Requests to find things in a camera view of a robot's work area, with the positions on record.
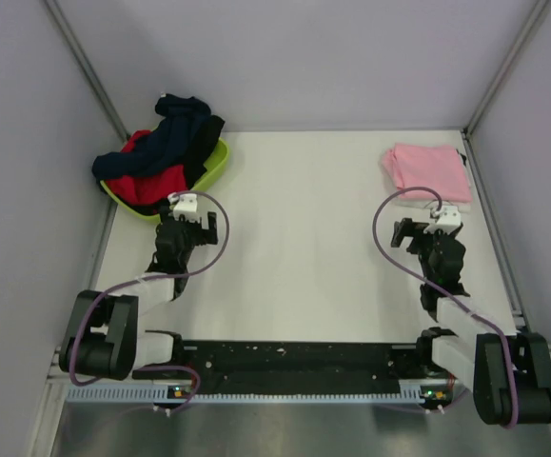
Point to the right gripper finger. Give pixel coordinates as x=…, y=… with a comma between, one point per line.
x=402, y=229
x=452, y=227

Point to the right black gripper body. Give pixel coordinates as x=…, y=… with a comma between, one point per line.
x=426, y=244

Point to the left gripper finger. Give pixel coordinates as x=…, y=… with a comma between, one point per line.
x=166, y=215
x=209, y=235

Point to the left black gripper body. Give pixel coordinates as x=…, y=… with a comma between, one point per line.
x=192, y=232

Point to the navy blue t shirt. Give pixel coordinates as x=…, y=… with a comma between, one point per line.
x=162, y=147

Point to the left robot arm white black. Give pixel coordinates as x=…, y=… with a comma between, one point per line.
x=106, y=338

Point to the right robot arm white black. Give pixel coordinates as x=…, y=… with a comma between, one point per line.
x=509, y=375

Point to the red t shirt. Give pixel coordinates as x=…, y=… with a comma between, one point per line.
x=148, y=168

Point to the pink folded t shirt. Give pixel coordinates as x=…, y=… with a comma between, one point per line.
x=439, y=168

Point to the lime green plastic basket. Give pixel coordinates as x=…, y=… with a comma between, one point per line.
x=213, y=166

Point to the black t shirt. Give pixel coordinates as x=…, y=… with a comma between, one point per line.
x=200, y=148

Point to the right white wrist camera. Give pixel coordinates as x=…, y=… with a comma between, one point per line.
x=438, y=216

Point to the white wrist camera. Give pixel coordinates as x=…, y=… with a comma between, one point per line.
x=438, y=216
x=183, y=204

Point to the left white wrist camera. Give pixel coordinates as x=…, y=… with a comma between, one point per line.
x=183, y=204

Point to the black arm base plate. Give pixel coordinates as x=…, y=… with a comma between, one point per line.
x=288, y=368

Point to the aluminium frame rail front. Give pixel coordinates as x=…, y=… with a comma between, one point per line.
x=57, y=374

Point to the left aluminium corner post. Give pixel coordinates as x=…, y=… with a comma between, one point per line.
x=72, y=42

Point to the aluminium corner post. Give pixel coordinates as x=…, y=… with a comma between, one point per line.
x=72, y=42
x=522, y=40

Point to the right aluminium corner post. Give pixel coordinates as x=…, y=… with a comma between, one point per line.
x=522, y=40

